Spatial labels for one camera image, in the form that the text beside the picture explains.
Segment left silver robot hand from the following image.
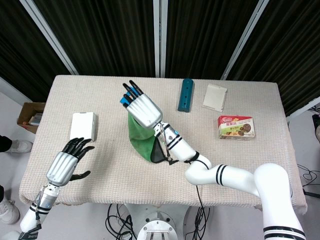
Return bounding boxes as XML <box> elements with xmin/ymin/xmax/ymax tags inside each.
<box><xmin>45</xmin><ymin>137</ymin><xmax>96</xmax><ymax>188</ymax></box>

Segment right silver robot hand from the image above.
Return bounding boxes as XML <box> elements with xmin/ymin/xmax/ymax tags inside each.
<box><xmin>122</xmin><ymin>80</ymin><xmax>164</xmax><ymax>130</ymax></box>

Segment green cloth bag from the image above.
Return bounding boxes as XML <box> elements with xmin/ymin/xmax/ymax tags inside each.
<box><xmin>127</xmin><ymin>112</ymin><xmax>168</xmax><ymax>164</ymax></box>

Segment blue snack packet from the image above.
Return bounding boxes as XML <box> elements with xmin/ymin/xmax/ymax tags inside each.
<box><xmin>119</xmin><ymin>91</ymin><xmax>131</xmax><ymax>106</ymax></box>

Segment teal cylindrical case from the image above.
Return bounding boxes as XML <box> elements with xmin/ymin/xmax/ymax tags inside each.
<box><xmin>177</xmin><ymin>78</ymin><xmax>195</xmax><ymax>113</ymax></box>

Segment beige tablecloth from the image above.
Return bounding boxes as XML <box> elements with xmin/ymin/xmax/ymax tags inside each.
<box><xmin>19</xmin><ymin>74</ymin><xmax>308</xmax><ymax>216</ymax></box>

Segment white sneaker with black trouser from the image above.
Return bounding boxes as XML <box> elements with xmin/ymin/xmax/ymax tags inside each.
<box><xmin>0</xmin><ymin>135</ymin><xmax>34</xmax><ymax>154</ymax></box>

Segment brown cardboard box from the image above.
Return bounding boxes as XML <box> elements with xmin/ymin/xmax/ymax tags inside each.
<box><xmin>16</xmin><ymin>101</ymin><xmax>47</xmax><ymax>135</ymax></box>

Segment red green biscuit box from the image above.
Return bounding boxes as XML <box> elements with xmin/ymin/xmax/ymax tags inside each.
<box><xmin>216</xmin><ymin>115</ymin><xmax>257</xmax><ymax>141</ymax></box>

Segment black device on floor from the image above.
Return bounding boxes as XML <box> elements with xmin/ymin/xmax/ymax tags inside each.
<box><xmin>311</xmin><ymin>112</ymin><xmax>320</xmax><ymax>143</ymax></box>

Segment black floor cables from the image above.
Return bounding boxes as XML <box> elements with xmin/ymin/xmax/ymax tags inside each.
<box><xmin>106</xmin><ymin>203</ymin><xmax>138</xmax><ymax>240</ymax></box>

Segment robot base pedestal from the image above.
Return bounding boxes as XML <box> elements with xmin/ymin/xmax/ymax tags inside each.
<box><xmin>123</xmin><ymin>202</ymin><xmax>191</xmax><ymax>240</ymax></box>

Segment black cables by table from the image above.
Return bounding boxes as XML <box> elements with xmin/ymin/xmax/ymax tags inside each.
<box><xmin>296</xmin><ymin>163</ymin><xmax>320</xmax><ymax>200</ymax></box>

